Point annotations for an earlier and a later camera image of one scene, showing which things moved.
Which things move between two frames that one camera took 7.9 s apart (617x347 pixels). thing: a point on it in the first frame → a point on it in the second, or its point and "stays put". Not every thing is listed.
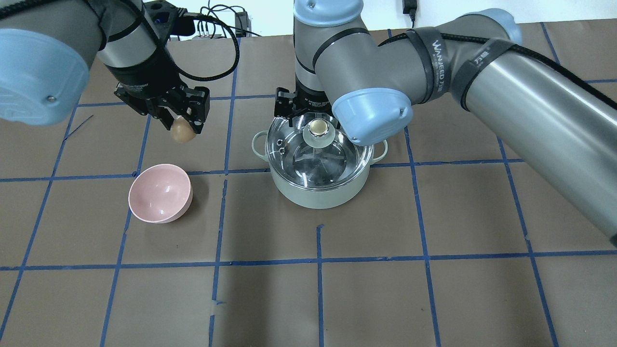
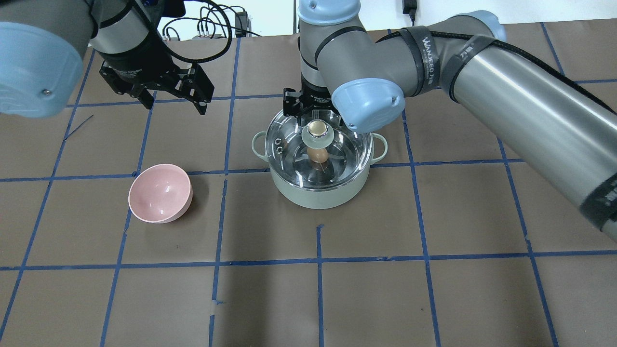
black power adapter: x=242 y=21 stays put
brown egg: x=181 y=131 → x=317 y=155
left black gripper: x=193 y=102 → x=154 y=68
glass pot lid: x=314 y=153 stays put
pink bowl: x=160 y=193 stays put
